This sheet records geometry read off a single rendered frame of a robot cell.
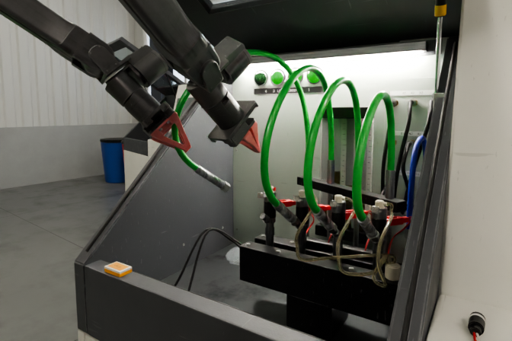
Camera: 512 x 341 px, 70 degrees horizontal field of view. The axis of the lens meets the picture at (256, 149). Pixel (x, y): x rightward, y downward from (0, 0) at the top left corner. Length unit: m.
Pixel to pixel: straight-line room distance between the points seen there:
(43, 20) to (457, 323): 0.84
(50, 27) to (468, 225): 0.81
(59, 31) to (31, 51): 6.65
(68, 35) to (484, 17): 0.74
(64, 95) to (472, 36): 7.18
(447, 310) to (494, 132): 0.29
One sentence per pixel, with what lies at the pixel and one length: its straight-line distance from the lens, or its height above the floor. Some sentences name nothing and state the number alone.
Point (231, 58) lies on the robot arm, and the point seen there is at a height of 1.37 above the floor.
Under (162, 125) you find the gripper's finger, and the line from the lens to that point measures 0.75.
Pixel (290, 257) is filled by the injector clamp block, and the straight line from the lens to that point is 0.78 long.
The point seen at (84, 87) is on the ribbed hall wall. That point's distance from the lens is 7.70.
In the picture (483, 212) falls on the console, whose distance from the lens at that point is 0.70.
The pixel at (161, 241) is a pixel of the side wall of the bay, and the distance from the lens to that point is 1.03.
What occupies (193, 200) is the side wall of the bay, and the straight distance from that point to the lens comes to 1.09.
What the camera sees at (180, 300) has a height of 0.95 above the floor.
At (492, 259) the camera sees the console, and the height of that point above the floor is 1.05.
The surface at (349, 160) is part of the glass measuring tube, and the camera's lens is 1.00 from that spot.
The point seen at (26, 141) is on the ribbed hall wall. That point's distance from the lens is 7.28.
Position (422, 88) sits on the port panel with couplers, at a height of 1.33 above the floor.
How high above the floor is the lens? 1.28
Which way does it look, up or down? 6 degrees down
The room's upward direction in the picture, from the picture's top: straight up
